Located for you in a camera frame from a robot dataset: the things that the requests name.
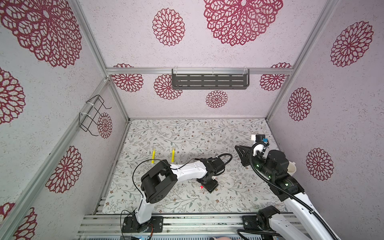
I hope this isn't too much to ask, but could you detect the white mug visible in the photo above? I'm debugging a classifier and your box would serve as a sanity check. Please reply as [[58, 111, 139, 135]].
[[287, 162, 297, 176]]

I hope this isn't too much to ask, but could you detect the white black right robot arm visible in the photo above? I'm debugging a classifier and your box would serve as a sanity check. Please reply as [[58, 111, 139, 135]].
[[235, 142, 339, 240]]

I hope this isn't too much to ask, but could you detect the yellow highlighter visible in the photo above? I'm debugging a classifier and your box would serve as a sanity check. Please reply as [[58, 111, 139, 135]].
[[171, 149, 176, 163]]

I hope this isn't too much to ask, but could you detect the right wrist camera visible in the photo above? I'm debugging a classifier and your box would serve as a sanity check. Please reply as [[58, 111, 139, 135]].
[[251, 134, 270, 157]]

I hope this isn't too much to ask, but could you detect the dark grey wall shelf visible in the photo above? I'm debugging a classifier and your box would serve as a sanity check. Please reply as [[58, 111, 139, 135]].
[[171, 69, 250, 90]]

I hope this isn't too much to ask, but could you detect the black wire wall basket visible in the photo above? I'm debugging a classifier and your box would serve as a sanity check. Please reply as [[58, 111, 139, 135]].
[[78, 95, 113, 139]]

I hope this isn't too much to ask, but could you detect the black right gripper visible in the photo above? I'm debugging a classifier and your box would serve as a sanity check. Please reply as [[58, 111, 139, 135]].
[[236, 144, 274, 183]]

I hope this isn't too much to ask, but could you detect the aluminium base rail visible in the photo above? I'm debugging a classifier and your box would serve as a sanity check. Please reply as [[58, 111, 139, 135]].
[[76, 196, 307, 240]]

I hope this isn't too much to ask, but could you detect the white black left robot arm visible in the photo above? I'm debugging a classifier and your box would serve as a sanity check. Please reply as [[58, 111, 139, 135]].
[[126, 154, 233, 233]]

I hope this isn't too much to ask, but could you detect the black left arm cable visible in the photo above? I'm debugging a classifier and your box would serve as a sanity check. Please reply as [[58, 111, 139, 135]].
[[119, 152, 234, 240]]

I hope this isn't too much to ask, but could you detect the black corrugated right cable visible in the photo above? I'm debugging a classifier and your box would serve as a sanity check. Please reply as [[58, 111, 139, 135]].
[[248, 142, 340, 240]]

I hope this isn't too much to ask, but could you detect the yellow highlighter pen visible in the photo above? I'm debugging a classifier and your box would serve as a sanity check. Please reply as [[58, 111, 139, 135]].
[[151, 149, 156, 164]]

